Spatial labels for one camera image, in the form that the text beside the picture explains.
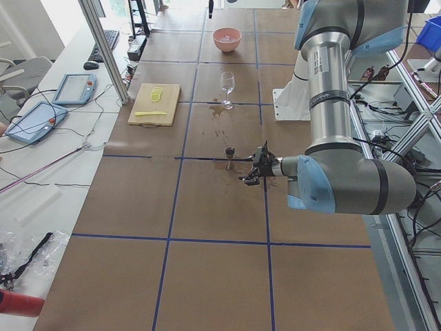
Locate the near teach pendant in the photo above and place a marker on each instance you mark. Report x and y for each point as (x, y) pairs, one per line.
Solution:
(36, 123)

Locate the black computer mouse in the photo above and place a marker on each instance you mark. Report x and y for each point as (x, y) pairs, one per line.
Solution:
(90, 65)

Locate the wooden cutting board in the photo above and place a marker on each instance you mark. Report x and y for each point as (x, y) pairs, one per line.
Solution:
(168, 104)

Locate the yellow plastic knife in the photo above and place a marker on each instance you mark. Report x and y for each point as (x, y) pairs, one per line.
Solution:
(152, 113)

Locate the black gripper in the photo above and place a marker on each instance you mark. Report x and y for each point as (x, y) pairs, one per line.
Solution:
(265, 167)

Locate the clear plastic bag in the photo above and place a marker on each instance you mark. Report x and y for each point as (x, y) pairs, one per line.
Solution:
(39, 253)

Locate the grey office chair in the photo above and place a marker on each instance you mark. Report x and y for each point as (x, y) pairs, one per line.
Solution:
(19, 81)

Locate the aluminium frame post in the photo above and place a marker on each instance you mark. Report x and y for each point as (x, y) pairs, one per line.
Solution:
(92, 18)

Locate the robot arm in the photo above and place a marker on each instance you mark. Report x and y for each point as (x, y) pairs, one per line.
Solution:
(332, 175)

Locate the pink bowl with ice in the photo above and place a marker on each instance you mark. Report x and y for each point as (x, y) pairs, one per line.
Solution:
(227, 39)

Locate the blue storage bin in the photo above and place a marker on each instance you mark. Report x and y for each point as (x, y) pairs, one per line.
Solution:
(431, 34)

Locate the clear wine glass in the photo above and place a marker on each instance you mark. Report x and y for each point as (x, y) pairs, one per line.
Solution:
(227, 83)

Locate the far teach pendant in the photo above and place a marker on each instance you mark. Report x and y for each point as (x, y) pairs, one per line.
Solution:
(75, 90)

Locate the teach pendant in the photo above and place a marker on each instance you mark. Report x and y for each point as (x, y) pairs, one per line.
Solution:
(75, 90)
(36, 123)

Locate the yellow lemon slices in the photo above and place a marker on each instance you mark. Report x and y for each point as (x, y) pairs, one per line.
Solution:
(156, 94)

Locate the steel jigger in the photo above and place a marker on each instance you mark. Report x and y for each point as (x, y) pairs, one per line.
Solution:
(229, 152)

